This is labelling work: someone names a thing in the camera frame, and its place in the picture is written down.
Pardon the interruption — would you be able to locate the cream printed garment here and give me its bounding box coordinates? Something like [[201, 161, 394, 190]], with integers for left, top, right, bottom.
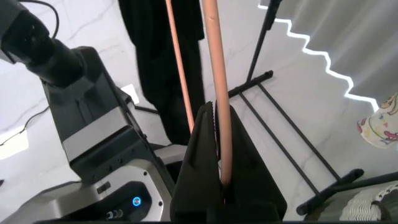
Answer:
[[356, 92, 398, 149]]

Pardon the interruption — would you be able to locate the black garment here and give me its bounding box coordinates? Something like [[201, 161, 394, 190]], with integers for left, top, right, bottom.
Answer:
[[118, 0, 206, 146]]

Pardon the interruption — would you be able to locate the pink clothes hanger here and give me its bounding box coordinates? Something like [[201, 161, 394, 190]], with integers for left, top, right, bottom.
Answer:
[[164, 0, 234, 187]]

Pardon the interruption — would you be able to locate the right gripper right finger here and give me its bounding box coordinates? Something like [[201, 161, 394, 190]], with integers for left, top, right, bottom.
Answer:
[[215, 100, 287, 222]]

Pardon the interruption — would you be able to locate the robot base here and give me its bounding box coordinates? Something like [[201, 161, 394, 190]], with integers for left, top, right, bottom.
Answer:
[[0, 46, 187, 222]]

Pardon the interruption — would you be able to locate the black cable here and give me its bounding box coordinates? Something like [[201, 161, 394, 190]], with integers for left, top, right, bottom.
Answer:
[[0, 105, 50, 147], [18, 0, 60, 40]]

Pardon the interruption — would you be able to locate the white laundry basket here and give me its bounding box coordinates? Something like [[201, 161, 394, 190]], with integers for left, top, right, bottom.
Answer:
[[317, 182, 398, 222]]

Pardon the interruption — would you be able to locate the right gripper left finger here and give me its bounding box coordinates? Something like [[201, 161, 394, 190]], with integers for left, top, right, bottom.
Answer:
[[170, 101, 224, 222]]

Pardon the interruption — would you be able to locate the white curtain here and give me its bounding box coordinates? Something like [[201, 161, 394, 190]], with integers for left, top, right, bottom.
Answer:
[[259, 0, 398, 108]]

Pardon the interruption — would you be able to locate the black clothes rack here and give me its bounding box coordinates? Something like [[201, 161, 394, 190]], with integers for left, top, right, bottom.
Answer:
[[228, 0, 398, 216]]

